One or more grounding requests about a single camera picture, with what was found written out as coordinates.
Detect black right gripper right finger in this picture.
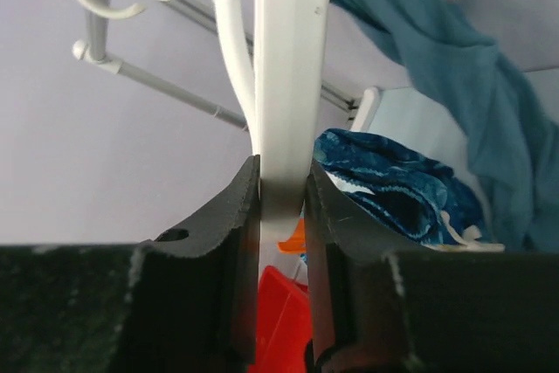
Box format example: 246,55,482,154
305,164,558,372

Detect white round clip hanger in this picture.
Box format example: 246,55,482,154
72,0,329,242

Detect blue shark-print shorts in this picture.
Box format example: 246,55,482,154
314,128,487,246

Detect teal t-shirt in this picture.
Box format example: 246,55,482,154
331,0,558,252

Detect orange clothes peg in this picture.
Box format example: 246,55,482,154
277,218,307,254

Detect white metal clothes rack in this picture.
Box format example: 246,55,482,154
71,0,381,134

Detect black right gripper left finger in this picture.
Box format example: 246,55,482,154
1,156,260,372

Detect red plastic tray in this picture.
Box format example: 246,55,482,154
249,266,312,372

